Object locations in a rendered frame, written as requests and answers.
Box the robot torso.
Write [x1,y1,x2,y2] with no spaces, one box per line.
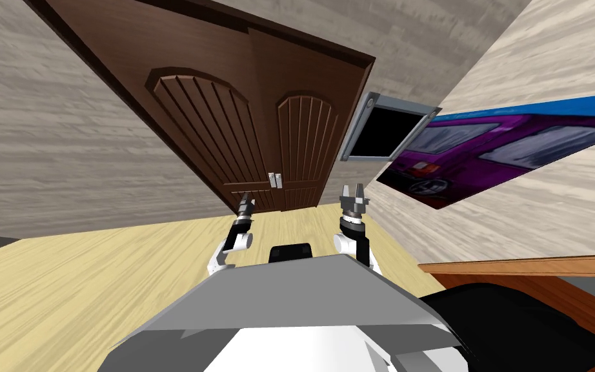
[96,242,470,372]

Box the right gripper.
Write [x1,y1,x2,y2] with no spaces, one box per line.
[339,183,370,218]

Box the purple car wall picture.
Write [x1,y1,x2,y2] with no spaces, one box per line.
[376,91,595,211]

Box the brown wooden table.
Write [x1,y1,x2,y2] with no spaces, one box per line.
[418,253,595,372]

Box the grey framed black wall screen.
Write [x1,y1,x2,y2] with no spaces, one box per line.
[338,91,443,163]

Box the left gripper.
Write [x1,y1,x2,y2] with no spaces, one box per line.
[236,192,257,218]

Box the dark brown wooden door leaf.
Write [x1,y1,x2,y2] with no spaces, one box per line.
[248,30,372,212]
[44,0,281,214]

